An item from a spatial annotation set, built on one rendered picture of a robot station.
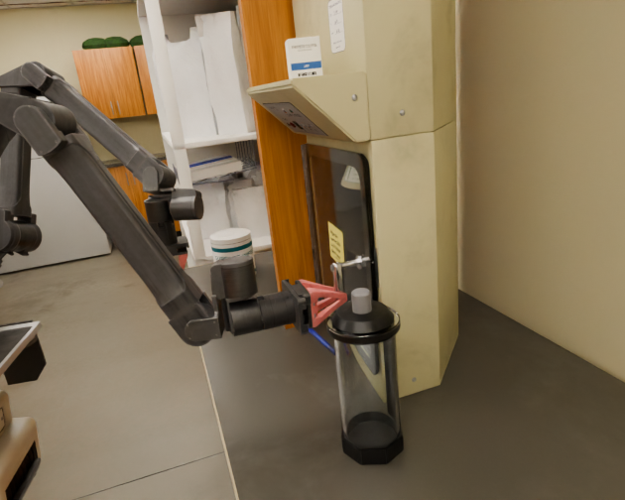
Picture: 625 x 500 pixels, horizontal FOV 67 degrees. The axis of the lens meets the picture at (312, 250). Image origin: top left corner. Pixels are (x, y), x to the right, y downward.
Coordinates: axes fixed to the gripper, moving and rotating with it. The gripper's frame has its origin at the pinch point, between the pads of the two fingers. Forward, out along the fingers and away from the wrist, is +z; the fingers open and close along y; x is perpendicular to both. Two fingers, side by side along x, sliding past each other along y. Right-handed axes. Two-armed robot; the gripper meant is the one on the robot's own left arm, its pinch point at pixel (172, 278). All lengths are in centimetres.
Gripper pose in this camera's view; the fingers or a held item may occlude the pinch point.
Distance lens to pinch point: 119.7
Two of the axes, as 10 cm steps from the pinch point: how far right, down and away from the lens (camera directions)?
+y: 9.4, -1.8, 2.9
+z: 0.8, 9.4, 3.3
